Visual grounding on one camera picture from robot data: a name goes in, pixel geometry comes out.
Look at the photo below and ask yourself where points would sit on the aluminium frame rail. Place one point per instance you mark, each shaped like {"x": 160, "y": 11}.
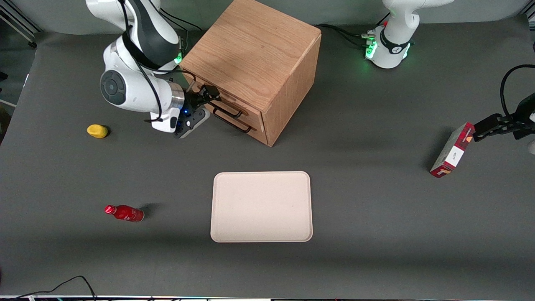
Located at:
{"x": 21, "y": 24}

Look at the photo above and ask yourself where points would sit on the red plaid carton box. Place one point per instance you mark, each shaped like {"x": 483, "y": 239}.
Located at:
{"x": 454, "y": 154}

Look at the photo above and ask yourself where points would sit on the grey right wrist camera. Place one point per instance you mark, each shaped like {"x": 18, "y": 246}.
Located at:
{"x": 194, "y": 125}

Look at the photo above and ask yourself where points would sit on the beige rectangular tray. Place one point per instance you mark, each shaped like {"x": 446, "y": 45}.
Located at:
{"x": 261, "y": 207}

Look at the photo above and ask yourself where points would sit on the wooden drawer cabinet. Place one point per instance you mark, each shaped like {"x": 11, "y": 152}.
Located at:
{"x": 259, "y": 54}

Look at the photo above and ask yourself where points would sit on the wooden top drawer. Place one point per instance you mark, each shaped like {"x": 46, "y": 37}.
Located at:
{"x": 251, "y": 116}

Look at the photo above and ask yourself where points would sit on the yellow lemon toy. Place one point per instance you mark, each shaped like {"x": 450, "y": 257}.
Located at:
{"x": 97, "y": 131}

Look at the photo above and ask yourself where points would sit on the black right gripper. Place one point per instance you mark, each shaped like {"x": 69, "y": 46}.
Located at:
{"x": 193, "y": 101}

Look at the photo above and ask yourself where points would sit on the wooden drawer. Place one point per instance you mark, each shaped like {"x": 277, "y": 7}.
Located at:
{"x": 260, "y": 136}
{"x": 251, "y": 116}

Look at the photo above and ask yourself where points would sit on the wooden lower drawer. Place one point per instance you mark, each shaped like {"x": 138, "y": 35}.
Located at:
{"x": 260, "y": 136}

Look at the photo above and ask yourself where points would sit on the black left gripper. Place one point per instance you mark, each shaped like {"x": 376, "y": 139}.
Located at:
{"x": 523, "y": 113}

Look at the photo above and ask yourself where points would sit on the small red bottle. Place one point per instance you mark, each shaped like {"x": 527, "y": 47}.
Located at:
{"x": 127, "y": 213}

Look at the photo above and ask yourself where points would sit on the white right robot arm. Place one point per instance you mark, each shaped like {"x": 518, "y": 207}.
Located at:
{"x": 129, "y": 90}

